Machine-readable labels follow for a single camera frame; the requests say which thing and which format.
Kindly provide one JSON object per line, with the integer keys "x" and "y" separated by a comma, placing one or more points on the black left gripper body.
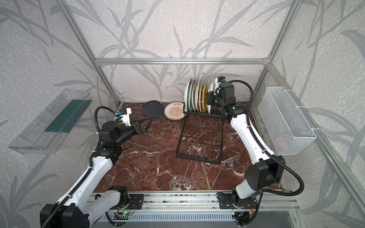
{"x": 139, "y": 128}

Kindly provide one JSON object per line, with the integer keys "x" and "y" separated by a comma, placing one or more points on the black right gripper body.
{"x": 211, "y": 99}

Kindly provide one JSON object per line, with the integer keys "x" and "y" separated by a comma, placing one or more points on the white plate black emblem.
{"x": 210, "y": 91}

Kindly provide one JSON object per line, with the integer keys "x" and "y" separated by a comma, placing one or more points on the yellow woven plate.
{"x": 204, "y": 98}

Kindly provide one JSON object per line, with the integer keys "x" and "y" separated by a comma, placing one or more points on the black round plate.
{"x": 152, "y": 109}

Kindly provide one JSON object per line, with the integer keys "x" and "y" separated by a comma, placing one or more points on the orange sunburst plate front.
{"x": 195, "y": 96}

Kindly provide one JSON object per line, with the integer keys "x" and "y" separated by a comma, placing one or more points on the orange sunburst plate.
{"x": 195, "y": 96}
{"x": 174, "y": 111}

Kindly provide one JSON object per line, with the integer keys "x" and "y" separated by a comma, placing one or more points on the mint green flower plate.
{"x": 190, "y": 95}

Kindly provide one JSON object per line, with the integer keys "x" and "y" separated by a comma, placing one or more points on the green rim lettered plate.
{"x": 186, "y": 95}

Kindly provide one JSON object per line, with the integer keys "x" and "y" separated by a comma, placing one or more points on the orange woven bamboo plate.
{"x": 200, "y": 99}

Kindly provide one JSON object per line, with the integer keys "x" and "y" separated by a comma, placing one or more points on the cream floral plate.
{"x": 198, "y": 91}

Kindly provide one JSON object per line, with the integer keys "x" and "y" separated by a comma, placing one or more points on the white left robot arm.
{"x": 72, "y": 209}

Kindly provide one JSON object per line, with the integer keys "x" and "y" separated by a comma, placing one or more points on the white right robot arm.
{"x": 267, "y": 168}

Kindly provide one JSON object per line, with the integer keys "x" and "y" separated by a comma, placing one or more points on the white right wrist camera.
{"x": 219, "y": 80}

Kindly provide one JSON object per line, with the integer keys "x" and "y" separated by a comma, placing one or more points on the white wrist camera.
{"x": 219, "y": 80}
{"x": 123, "y": 116}

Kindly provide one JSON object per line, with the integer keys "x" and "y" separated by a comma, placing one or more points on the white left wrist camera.
{"x": 123, "y": 116}

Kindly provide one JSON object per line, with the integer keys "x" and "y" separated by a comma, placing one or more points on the black wire dish rack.
{"x": 202, "y": 137}

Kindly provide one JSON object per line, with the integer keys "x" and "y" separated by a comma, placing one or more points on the clear acrylic wall shelf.
{"x": 46, "y": 133}

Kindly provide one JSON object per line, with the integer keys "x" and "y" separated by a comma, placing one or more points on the white mesh wall basket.
{"x": 287, "y": 127}

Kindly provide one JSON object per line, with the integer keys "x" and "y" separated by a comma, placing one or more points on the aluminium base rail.
{"x": 177, "y": 201}

